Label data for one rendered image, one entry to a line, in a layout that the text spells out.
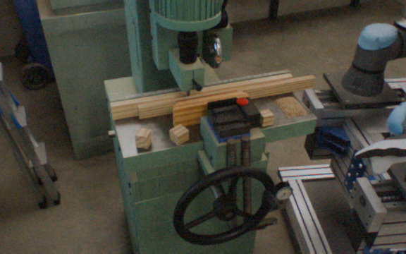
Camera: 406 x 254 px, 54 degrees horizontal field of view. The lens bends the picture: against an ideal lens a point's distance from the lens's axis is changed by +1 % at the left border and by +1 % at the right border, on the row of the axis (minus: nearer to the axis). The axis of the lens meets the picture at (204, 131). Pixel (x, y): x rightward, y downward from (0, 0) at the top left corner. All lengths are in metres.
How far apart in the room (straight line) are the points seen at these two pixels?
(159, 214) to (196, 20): 0.61
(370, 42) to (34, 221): 1.73
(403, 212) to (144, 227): 0.77
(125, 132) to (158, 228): 0.35
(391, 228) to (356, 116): 0.50
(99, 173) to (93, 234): 0.42
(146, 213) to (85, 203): 0.98
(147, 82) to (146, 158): 0.36
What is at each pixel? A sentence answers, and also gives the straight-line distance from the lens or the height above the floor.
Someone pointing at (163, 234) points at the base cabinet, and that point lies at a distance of 1.37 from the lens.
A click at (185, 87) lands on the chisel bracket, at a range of 1.14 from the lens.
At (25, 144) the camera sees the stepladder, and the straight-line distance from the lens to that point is 1.98.
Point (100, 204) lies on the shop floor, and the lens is 2.20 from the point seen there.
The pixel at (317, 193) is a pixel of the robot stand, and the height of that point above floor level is 0.21.
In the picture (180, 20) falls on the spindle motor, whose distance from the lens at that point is 1.02.
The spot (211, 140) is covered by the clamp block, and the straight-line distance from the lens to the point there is 1.05.
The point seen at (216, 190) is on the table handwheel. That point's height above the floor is 0.83.
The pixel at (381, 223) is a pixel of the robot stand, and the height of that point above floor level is 0.72.
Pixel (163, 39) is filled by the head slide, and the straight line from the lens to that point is 1.21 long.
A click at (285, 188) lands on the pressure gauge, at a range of 1.32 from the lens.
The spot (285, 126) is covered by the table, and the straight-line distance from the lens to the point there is 1.22.
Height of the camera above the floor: 1.63
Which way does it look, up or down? 39 degrees down
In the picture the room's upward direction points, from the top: 2 degrees clockwise
